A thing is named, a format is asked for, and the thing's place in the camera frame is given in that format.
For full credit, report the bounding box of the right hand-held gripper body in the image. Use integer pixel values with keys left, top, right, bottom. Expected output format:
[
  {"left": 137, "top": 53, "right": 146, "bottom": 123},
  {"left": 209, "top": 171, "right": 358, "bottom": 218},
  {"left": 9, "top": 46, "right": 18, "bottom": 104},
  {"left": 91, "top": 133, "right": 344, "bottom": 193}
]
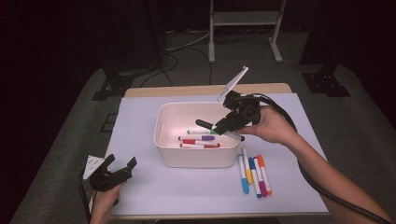
[{"left": 217, "top": 65, "right": 262, "bottom": 129}]

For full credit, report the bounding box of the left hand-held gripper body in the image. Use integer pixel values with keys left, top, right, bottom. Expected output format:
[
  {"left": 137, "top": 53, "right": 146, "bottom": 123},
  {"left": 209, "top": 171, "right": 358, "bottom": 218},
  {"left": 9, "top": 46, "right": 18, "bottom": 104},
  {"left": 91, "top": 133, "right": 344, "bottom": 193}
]
[{"left": 82, "top": 154, "right": 132, "bottom": 192}]

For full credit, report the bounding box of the purple marker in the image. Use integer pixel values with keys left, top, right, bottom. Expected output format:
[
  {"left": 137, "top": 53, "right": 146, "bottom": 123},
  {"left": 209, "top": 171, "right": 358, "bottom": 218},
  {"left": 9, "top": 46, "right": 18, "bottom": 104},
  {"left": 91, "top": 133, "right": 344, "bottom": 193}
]
[{"left": 177, "top": 134, "right": 216, "bottom": 142}]

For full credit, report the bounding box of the black marker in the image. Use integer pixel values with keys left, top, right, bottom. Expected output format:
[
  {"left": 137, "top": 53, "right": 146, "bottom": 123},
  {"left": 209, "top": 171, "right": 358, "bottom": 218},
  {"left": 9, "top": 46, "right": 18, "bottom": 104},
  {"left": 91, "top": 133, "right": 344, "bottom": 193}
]
[{"left": 194, "top": 119, "right": 246, "bottom": 143}]

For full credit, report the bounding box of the bright green marker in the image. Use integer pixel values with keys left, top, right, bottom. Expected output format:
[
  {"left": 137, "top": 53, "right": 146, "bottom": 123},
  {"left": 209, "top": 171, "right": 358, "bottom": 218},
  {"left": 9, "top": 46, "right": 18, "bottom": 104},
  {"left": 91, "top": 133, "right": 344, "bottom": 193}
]
[{"left": 187, "top": 129, "right": 218, "bottom": 135}]

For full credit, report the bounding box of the red marker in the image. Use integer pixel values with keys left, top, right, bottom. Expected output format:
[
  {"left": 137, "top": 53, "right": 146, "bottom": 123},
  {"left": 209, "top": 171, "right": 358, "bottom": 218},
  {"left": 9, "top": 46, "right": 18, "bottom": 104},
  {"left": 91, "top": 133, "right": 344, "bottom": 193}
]
[{"left": 181, "top": 138, "right": 219, "bottom": 146}]

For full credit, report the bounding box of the orange marker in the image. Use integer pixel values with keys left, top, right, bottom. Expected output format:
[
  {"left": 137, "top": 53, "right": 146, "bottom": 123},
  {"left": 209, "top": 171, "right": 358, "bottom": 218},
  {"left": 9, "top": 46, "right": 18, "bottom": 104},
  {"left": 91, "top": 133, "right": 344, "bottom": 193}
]
[{"left": 257, "top": 154, "right": 273, "bottom": 196}]

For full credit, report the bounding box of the white plastic bin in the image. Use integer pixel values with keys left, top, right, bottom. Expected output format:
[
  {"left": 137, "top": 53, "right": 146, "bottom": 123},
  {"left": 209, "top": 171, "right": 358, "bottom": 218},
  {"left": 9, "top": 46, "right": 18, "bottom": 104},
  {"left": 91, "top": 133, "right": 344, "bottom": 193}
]
[{"left": 153, "top": 101, "right": 242, "bottom": 169}]

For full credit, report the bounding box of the yellow marker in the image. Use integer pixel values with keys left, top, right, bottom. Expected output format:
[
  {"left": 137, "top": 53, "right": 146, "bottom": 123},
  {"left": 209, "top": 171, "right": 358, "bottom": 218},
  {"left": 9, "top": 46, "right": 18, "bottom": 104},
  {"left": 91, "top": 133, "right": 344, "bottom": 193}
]
[{"left": 241, "top": 147, "right": 254, "bottom": 186}]

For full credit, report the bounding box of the light blue marker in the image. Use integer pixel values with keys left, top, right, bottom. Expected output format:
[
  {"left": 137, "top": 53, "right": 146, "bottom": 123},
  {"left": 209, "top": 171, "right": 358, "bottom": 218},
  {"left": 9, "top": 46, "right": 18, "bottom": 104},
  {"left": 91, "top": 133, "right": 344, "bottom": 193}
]
[{"left": 237, "top": 153, "right": 250, "bottom": 195}]

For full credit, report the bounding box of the magenta marker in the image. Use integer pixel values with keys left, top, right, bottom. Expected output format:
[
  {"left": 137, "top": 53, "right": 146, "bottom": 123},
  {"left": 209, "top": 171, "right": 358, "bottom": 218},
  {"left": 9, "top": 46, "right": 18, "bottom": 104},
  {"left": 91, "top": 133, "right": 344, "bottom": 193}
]
[{"left": 252, "top": 156, "right": 268, "bottom": 198}]

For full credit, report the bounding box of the person's left hand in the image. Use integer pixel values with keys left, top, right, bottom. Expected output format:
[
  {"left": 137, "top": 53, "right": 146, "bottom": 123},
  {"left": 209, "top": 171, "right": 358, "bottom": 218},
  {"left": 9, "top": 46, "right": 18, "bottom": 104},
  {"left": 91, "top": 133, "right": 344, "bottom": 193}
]
[{"left": 90, "top": 182, "right": 126, "bottom": 224}]

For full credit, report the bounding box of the person's right hand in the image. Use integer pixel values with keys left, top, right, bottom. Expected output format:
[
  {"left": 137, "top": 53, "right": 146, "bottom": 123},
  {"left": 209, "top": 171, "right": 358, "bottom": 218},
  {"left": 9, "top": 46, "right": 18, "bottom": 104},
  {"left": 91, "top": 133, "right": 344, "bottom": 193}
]
[{"left": 239, "top": 105, "right": 301, "bottom": 147}]

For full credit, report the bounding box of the dark floor plate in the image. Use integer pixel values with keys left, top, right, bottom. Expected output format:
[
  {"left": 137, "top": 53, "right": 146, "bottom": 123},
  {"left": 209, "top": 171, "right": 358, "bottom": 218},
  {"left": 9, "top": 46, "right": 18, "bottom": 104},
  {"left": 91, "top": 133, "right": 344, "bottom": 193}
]
[{"left": 100, "top": 112, "right": 119, "bottom": 133}]

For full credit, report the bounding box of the lavender table mat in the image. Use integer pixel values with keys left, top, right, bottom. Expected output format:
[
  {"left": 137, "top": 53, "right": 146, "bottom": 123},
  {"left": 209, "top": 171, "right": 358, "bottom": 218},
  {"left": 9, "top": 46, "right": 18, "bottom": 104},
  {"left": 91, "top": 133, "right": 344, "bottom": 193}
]
[{"left": 106, "top": 92, "right": 330, "bottom": 217}]

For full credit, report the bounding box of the black stand base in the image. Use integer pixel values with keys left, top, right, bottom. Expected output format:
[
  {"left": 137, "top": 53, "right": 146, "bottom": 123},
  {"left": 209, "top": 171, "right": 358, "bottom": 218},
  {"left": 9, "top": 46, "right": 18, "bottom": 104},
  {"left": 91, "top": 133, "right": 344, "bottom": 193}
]
[
  {"left": 92, "top": 66, "right": 134, "bottom": 102},
  {"left": 301, "top": 62, "right": 352, "bottom": 98}
]

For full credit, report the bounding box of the white metal stand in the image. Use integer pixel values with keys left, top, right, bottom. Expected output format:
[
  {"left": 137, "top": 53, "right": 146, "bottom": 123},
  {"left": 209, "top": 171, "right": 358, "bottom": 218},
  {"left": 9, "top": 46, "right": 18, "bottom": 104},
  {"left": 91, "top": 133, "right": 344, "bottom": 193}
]
[{"left": 207, "top": 0, "right": 288, "bottom": 64}]

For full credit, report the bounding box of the left hand-held gripper cable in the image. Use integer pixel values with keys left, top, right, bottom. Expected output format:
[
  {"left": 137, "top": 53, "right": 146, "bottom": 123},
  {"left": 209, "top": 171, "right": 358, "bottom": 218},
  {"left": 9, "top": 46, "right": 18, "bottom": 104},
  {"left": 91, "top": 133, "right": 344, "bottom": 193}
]
[{"left": 78, "top": 169, "right": 93, "bottom": 224}]

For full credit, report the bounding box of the black floor cable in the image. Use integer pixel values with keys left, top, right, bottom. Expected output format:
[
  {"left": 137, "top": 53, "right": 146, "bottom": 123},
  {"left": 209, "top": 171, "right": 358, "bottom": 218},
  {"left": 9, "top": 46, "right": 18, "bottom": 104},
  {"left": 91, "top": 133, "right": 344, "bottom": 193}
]
[
  {"left": 164, "top": 47, "right": 214, "bottom": 87},
  {"left": 139, "top": 52, "right": 180, "bottom": 88}
]

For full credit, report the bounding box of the white floor cable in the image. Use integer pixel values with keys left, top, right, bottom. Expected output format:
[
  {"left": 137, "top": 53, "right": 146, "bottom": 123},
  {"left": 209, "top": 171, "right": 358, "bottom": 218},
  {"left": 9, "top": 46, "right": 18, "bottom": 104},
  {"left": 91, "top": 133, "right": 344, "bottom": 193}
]
[{"left": 165, "top": 29, "right": 211, "bottom": 52}]

